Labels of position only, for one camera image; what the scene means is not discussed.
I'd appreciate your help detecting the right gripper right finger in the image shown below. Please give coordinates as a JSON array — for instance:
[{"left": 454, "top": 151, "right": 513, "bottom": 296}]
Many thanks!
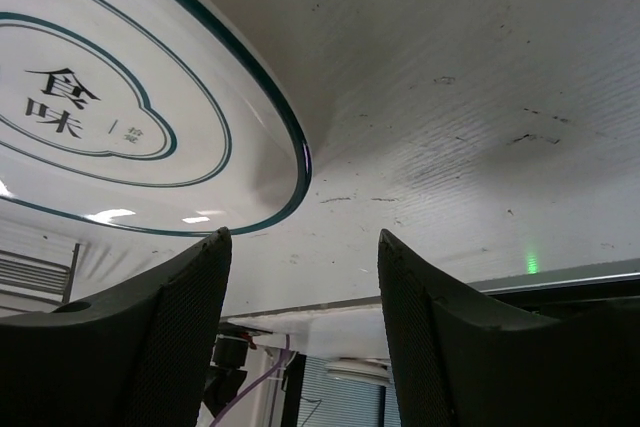
[{"left": 377, "top": 230, "right": 639, "bottom": 426}]

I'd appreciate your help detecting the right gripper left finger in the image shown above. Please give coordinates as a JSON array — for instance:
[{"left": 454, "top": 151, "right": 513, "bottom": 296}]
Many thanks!
[{"left": 1, "top": 228, "right": 232, "bottom": 426}]

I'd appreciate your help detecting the white plate teal rim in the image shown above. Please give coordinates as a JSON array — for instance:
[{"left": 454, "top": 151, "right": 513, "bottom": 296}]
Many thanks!
[{"left": 1, "top": 0, "right": 312, "bottom": 237}]

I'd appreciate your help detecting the metal wire dish rack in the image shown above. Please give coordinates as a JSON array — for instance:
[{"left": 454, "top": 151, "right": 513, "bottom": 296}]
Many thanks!
[{"left": 1, "top": 243, "right": 81, "bottom": 306}]

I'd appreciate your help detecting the aluminium table frame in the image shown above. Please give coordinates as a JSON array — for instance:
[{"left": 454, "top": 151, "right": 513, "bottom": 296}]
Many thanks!
[{"left": 469, "top": 259, "right": 639, "bottom": 309}]

